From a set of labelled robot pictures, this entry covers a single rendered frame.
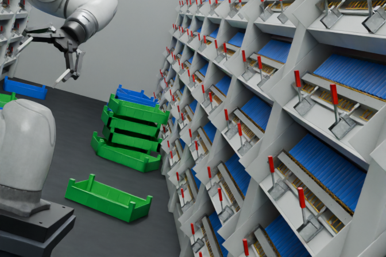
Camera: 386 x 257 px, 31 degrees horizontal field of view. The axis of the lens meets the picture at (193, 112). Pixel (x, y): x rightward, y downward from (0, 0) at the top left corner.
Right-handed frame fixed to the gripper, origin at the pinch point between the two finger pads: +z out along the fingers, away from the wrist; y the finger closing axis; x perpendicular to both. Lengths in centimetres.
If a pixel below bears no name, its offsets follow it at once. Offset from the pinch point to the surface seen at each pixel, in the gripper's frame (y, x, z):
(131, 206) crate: 55, 71, -39
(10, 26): -66, 228, -212
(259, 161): 57, -39, 12
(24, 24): -70, 273, -265
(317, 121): 54, -68, 23
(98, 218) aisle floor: 48, 77, -28
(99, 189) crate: 43, 96, -54
